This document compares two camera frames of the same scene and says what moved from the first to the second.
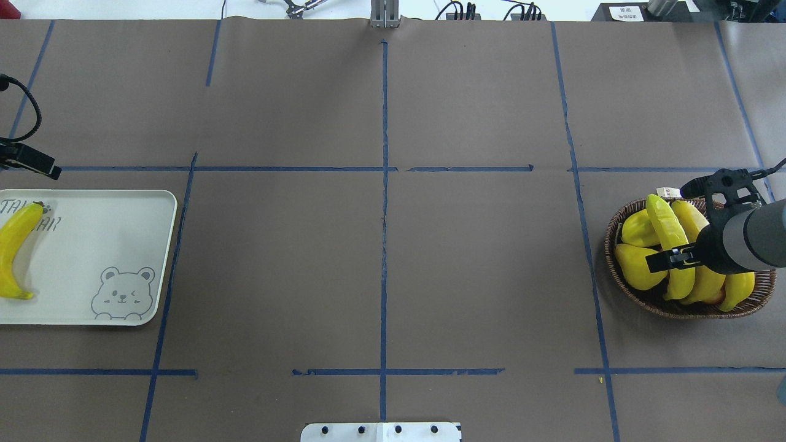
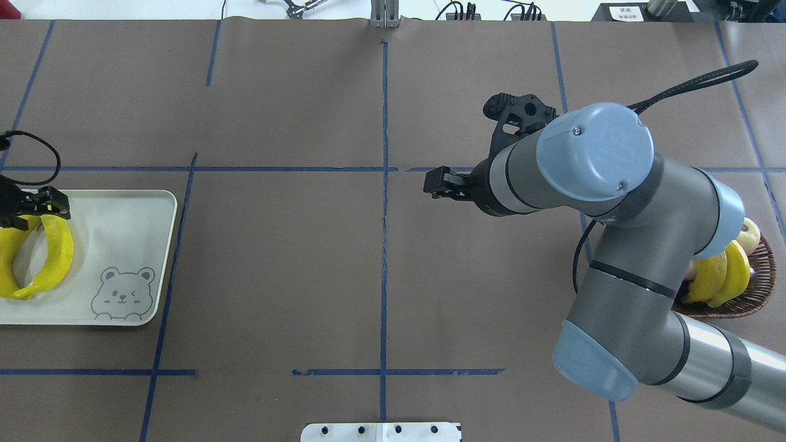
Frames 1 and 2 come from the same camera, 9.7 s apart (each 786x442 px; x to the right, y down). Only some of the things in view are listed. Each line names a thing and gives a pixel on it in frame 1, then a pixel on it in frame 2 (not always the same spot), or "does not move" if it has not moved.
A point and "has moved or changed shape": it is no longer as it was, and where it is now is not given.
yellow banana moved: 11,235 does not move
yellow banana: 708,285 does not move
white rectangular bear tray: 96,257 does not move
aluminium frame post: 385,14 does not move
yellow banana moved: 671,234 has moved or changed shape
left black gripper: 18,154 to 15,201
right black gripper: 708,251 to 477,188
